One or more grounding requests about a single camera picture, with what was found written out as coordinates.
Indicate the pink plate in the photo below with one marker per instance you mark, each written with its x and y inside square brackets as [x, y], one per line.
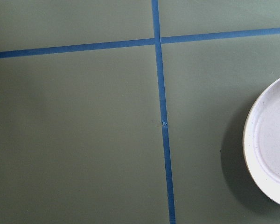
[261, 141]

